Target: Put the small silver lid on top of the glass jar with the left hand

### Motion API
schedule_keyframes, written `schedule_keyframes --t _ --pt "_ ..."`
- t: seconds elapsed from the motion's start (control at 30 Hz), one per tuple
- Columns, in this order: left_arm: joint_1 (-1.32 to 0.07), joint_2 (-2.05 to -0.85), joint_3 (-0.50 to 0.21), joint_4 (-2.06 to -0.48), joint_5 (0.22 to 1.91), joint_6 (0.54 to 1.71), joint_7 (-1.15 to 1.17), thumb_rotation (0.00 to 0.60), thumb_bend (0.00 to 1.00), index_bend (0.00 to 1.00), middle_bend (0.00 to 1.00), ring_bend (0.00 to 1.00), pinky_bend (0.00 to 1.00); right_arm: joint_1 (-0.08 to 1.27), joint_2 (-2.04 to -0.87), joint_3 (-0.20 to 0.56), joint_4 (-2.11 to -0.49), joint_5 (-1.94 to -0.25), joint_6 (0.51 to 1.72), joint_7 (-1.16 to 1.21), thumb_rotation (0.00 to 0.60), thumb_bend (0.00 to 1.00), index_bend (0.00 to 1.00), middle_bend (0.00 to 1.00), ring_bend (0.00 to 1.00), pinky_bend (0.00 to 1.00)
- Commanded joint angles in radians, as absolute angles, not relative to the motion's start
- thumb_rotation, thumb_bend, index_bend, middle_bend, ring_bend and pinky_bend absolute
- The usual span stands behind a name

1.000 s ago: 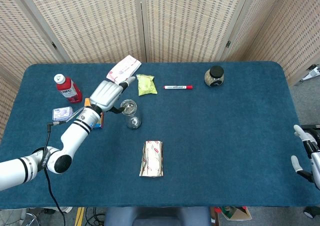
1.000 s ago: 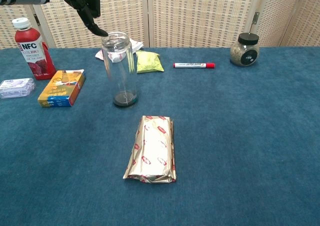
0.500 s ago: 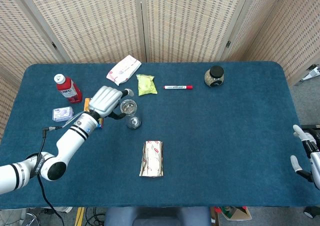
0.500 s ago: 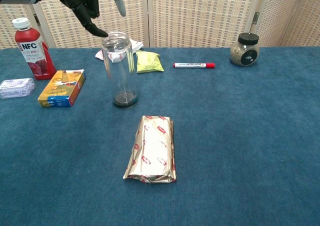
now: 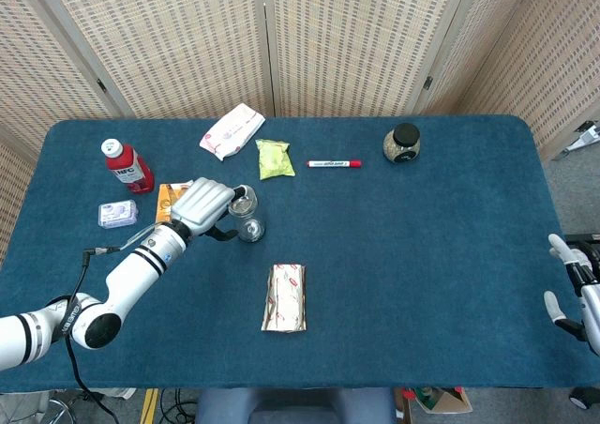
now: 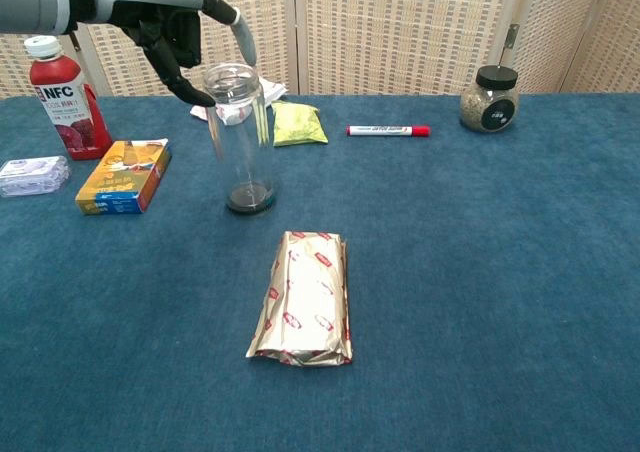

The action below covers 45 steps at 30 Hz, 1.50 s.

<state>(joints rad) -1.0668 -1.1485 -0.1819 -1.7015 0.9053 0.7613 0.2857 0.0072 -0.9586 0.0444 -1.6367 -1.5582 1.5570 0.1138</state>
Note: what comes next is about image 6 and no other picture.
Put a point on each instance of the clear plastic packet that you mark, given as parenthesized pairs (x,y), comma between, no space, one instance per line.
(32,176)

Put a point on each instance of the red marker pen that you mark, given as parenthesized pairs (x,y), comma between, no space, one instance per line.
(385,131)

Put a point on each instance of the woven folding screen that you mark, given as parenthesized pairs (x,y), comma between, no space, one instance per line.
(400,32)

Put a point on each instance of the red juice bottle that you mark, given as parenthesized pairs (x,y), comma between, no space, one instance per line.
(65,107)

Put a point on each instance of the transparent glass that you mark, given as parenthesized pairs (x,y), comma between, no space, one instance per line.
(240,142)

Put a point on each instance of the white paper packet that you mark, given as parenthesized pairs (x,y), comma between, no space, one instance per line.
(275,91)

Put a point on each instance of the green snack packet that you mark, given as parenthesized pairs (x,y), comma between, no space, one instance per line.
(297,124)

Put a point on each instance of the black screen hinge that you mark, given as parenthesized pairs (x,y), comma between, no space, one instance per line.
(511,34)
(74,42)

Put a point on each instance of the glass jar black lid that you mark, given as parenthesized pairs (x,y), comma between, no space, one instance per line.
(489,104)

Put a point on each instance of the silver foil packet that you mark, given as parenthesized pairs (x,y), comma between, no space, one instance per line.
(305,297)

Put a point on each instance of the orange carton box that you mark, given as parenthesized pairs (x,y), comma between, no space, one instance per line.
(122,177)

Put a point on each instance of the blue tablecloth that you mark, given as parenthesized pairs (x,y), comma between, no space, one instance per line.
(450,272)

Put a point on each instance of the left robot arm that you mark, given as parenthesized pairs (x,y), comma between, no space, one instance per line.
(30,2)

